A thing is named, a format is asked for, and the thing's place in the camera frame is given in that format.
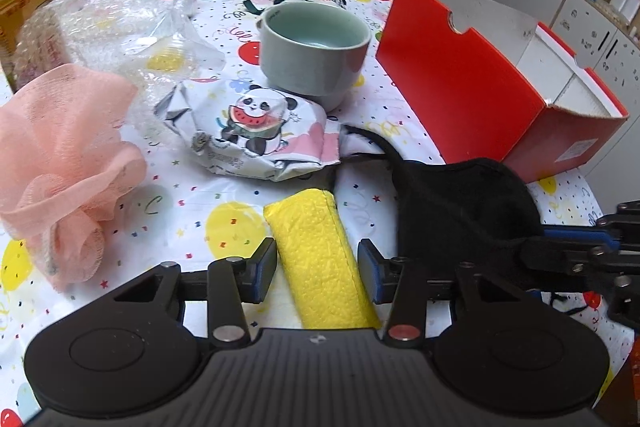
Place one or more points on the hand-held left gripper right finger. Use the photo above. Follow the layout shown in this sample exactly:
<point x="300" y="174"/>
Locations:
<point x="367" y="267"/>

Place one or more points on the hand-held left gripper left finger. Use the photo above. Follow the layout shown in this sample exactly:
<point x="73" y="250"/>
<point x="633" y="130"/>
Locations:
<point x="265" y="267"/>

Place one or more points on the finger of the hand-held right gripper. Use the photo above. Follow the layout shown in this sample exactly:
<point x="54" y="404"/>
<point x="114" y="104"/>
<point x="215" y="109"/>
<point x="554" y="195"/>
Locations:
<point x="560" y="257"/>
<point x="580" y="238"/>

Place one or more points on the yellow sponge cloth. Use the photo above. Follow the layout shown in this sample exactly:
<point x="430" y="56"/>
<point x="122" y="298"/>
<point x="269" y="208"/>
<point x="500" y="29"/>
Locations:
<point x="315" y="257"/>

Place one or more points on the black face mask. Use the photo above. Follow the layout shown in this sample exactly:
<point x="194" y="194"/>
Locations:
<point x="450" y="207"/>

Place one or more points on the balloon print tablecloth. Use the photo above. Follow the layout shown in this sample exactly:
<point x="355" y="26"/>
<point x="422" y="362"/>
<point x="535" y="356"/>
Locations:
<point x="200" y="217"/>

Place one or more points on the panda print pouch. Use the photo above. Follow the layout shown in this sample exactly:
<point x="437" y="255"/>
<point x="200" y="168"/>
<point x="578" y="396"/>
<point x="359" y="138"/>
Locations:
<point x="250" y="127"/>

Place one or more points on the white low cabinet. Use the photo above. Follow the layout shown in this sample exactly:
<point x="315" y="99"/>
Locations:
<point x="595" y="42"/>

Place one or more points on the grey-green ceramic cup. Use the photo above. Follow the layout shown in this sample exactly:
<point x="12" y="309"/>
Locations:
<point x="310" y="72"/>

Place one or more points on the red cardboard box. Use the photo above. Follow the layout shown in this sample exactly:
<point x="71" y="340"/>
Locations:
<point x="450" y="72"/>

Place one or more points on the pink mesh bath pouf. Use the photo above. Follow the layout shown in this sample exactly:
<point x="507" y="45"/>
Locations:
<point x="60" y="147"/>

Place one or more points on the bubble wrap sheet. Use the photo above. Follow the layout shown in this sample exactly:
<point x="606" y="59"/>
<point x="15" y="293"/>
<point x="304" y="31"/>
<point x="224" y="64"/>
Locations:
<point x="85" y="22"/>

